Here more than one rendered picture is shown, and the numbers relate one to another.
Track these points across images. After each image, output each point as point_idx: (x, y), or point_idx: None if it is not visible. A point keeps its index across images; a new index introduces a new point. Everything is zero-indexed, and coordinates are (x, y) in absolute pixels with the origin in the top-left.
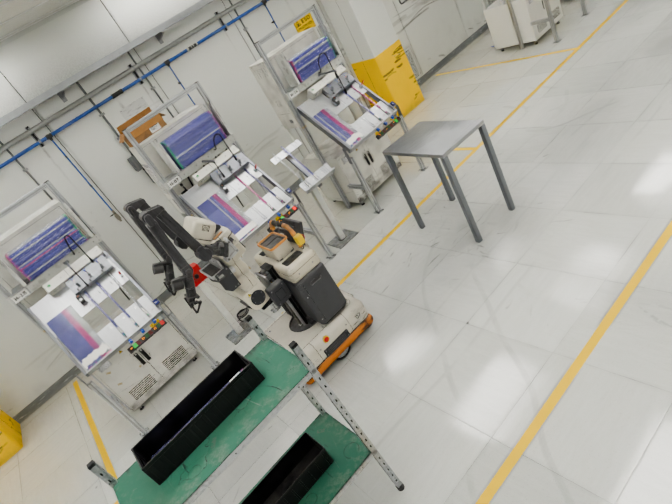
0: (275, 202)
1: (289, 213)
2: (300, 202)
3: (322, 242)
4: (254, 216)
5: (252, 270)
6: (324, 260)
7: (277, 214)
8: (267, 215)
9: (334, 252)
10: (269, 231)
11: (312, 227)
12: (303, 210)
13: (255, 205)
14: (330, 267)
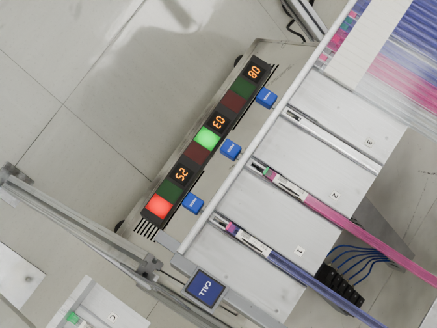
0: (264, 217)
1: (179, 170)
2: (137, 269)
3: (38, 194)
4: (350, 116)
5: (300, 69)
6: (38, 170)
7: (237, 145)
8: (287, 133)
9: (0, 207)
10: (257, 56)
11: (77, 214)
12: (121, 252)
13: (363, 179)
14: (0, 108)
